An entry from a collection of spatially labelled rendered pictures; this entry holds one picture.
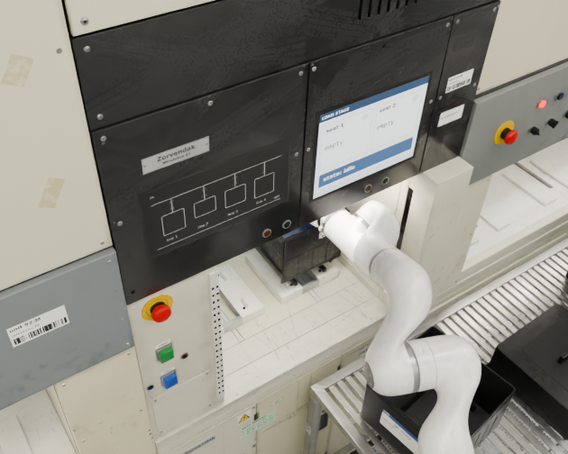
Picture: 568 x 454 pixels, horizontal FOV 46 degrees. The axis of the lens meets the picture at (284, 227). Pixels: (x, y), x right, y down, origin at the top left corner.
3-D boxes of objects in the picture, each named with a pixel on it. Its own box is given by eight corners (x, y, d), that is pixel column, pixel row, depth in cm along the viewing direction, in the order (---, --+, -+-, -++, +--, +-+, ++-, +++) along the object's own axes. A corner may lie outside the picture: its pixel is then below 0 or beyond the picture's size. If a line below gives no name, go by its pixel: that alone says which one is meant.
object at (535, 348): (567, 441, 178) (583, 416, 169) (483, 366, 195) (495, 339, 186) (629, 387, 191) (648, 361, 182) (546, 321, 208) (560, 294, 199)
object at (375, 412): (357, 415, 182) (365, 380, 170) (421, 359, 196) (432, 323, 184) (437, 488, 168) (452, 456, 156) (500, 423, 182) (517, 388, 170)
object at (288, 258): (276, 295, 191) (279, 215, 169) (240, 252, 203) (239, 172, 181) (343, 263, 202) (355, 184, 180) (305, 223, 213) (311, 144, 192)
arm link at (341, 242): (345, 203, 168) (319, 228, 168) (379, 233, 160) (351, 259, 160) (356, 217, 174) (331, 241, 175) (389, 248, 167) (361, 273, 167)
